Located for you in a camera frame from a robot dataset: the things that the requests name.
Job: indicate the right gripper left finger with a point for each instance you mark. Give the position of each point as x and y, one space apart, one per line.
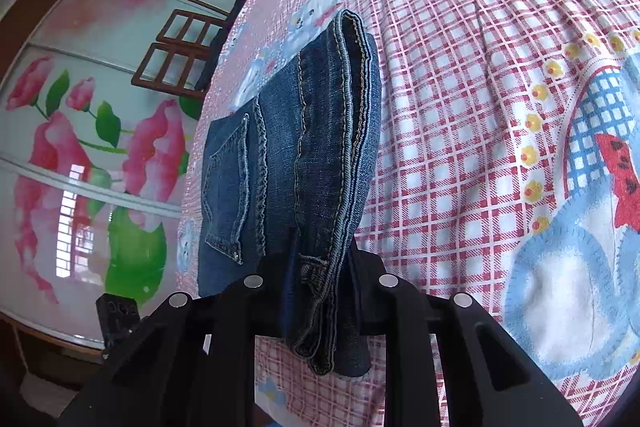
192 361

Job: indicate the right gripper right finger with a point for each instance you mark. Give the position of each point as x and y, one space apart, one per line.
448 361

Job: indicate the blue denim jeans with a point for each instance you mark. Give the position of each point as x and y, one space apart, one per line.
284 182

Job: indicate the floral sliding wardrobe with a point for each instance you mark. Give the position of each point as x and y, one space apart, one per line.
92 168

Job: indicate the pink checked bed sheet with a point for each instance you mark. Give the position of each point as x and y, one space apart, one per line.
504 128

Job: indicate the wooden chair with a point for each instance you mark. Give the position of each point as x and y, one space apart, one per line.
178 55

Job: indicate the black chair cushion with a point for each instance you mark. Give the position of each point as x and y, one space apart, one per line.
215 48

